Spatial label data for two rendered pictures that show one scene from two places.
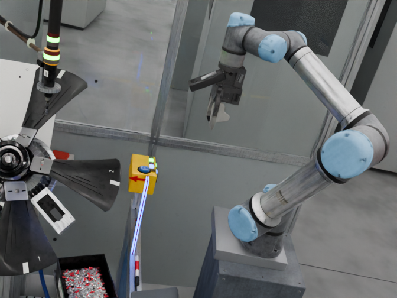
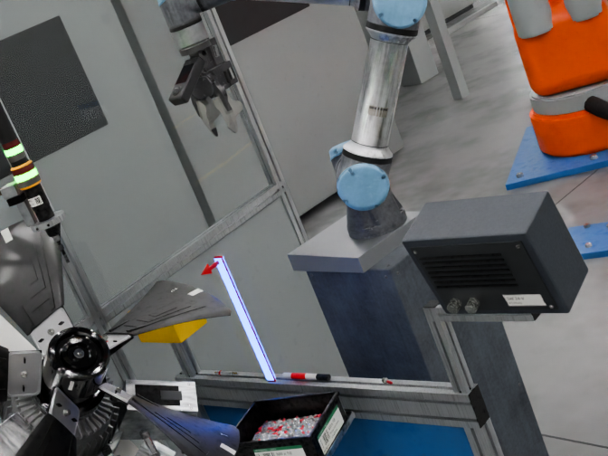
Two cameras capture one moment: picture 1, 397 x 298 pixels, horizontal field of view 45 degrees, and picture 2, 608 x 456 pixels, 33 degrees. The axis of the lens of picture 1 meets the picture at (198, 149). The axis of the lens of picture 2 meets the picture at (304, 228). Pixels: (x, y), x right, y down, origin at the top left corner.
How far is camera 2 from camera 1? 1.25 m
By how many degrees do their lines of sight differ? 30
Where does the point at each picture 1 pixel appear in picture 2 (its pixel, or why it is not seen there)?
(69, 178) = (155, 321)
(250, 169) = (229, 255)
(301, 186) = (387, 75)
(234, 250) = (371, 245)
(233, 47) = (189, 15)
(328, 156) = (390, 13)
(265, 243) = (388, 207)
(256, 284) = not seen: hidden behind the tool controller
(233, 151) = (194, 249)
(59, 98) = (43, 253)
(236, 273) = (400, 258)
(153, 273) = not seen: outside the picture
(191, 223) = not seen: hidden behind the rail
